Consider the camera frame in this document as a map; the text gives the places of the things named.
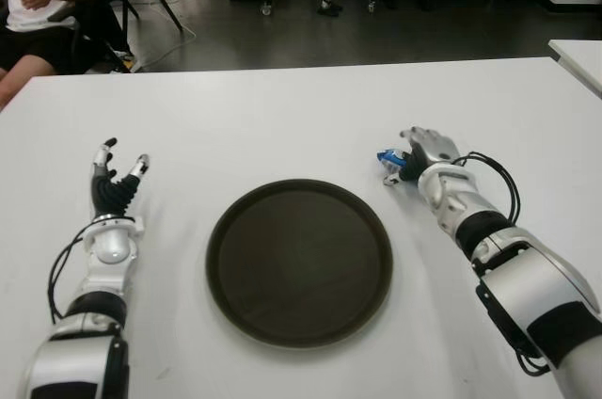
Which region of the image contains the white side table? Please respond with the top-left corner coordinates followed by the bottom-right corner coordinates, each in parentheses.
top-left (547, 39), bottom-right (602, 102)

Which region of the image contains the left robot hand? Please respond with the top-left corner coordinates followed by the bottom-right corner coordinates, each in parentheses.
top-left (88, 137), bottom-right (151, 221)

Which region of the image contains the blue Oreo cookie package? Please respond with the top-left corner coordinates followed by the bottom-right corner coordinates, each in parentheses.
top-left (375, 147), bottom-right (408, 172)

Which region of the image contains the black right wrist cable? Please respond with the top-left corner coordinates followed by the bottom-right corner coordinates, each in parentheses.
top-left (451, 152), bottom-right (522, 221)

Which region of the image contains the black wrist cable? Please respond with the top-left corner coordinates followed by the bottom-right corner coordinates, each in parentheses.
top-left (451, 152), bottom-right (522, 221)
top-left (45, 224), bottom-right (95, 325)

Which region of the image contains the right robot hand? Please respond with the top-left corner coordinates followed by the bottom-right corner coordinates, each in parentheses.
top-left (383, 125), bottom-right (462, 186)

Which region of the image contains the dark round tray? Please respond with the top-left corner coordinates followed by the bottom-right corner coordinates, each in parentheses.
top-left (205, 177), bottom-right (394, 351)

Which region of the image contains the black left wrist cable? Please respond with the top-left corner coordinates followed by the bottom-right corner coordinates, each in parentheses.
top-left (45, 224), bottom-right (95, 325)

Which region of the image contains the black right elbow cable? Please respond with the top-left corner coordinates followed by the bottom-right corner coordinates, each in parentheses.
top-left (474, 283), bottom-right (551, 376)

